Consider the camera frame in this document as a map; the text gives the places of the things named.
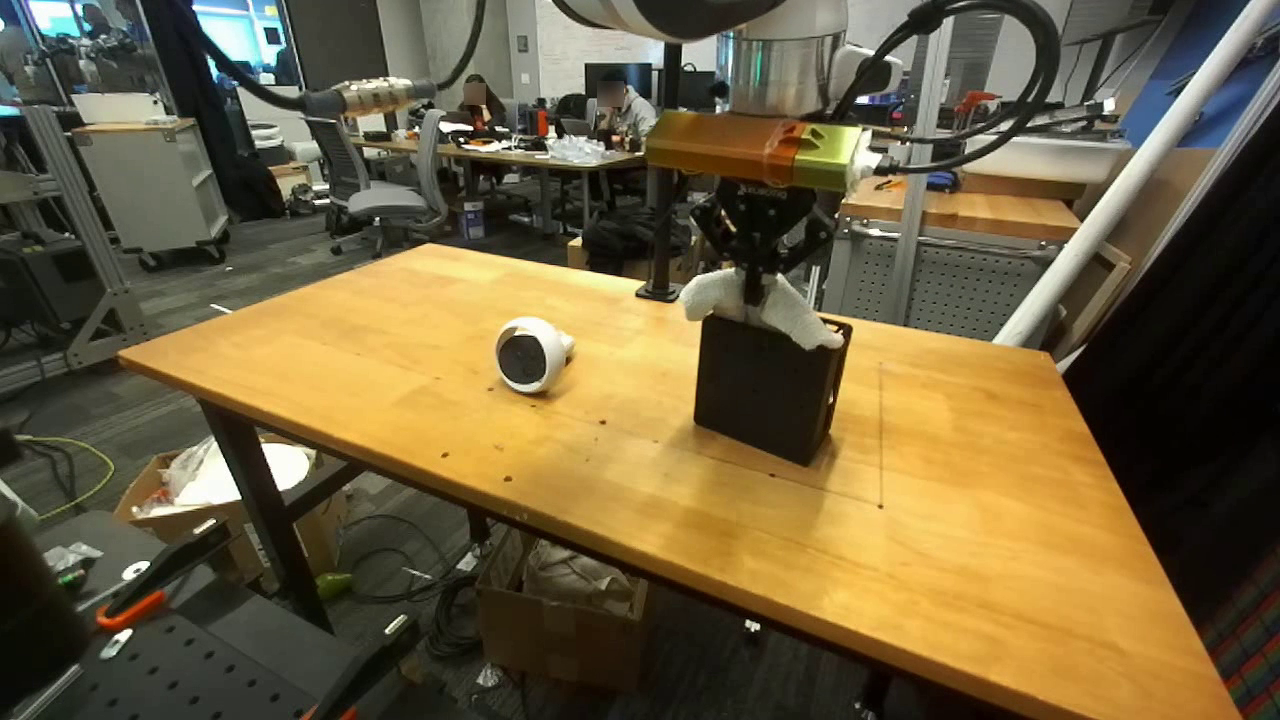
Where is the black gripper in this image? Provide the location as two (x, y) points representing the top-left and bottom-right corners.
(709, 185), (838, 312)

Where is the white towel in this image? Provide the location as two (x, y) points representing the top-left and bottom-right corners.
(674, 263), (851, 354)

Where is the black perforated box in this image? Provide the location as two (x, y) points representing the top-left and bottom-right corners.
(691, 312), (857, 468)

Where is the cardboard box with white bag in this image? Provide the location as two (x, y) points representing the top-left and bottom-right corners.
(116, 435), (350, 583)

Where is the black vertical pole stand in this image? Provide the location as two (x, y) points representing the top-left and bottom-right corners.
(637, 37), (687, 306)

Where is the grey metal pole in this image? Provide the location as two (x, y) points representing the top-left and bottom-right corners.
(882, 0), (959, 330)

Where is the wooden-top workbench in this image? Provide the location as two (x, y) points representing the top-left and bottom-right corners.
(819, 157), (1086, 346)

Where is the seated person in light shirt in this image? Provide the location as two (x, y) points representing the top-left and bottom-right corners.
(584, 71), (660, 154)

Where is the white VR controller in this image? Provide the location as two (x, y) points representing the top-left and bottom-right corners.
(490, 312), (580, 401)

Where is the long wooden desk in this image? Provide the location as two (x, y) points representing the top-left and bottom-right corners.
(362, 129), (651, 231)

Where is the white tray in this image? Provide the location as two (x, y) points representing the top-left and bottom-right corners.
(955, 129), (1137, 187)

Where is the seated person with dark hair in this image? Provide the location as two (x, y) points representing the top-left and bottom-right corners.
(456, 71), (511, 141)

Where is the white pipe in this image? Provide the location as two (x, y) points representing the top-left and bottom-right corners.
(991, 0), (1280, 354)
(1051, 57), (1280, 371)

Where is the light grey office chair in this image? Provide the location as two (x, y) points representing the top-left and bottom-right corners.
(305, 113), (453, 257)

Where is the black curtain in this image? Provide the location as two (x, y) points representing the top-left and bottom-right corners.
(1064, 104), (1280, 633)

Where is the black table leg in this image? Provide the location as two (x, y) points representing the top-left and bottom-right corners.
(194, 401), (336, 633)

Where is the white wheeled cabinet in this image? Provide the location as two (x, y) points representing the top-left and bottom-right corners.
(71, 116), (233, 263)

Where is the black perforated plate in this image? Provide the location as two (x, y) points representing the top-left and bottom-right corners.
(36, 605), (422, 720)

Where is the grey metal rack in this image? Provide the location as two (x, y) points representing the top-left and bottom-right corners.
(0, 104), (150, 392)

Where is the yellow-green wrist camera box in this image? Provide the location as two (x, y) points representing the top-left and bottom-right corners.
(645, 108), (873, 198)

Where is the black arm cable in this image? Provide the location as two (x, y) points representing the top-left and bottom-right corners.
(825, 0), (1119, 181)

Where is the black hose with silver coupling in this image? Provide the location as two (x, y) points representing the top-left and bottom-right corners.
(182, 0), (490, 116)

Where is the yellow-green floor cable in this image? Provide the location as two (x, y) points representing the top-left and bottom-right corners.
(0, 431), (121, 527)

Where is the orange-handled tool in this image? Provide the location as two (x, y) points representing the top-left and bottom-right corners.
(86, 583), (176, 640)

